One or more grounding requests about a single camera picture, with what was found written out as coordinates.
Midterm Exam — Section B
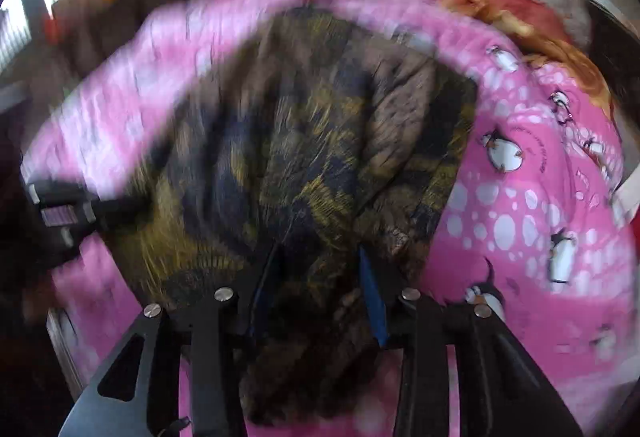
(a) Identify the dark wooden cabinet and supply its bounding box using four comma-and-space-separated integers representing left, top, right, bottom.
54, 0, 186, 78

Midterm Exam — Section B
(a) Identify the dark floral patterned garment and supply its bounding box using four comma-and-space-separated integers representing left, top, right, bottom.
104, 7, 478, 426

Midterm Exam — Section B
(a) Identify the pink penguin blanket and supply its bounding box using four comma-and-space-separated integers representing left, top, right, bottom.
22, 0, 639, 434

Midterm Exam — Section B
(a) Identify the dark carved headboard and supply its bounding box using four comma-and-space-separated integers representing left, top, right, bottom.
584, 0, 640, 131

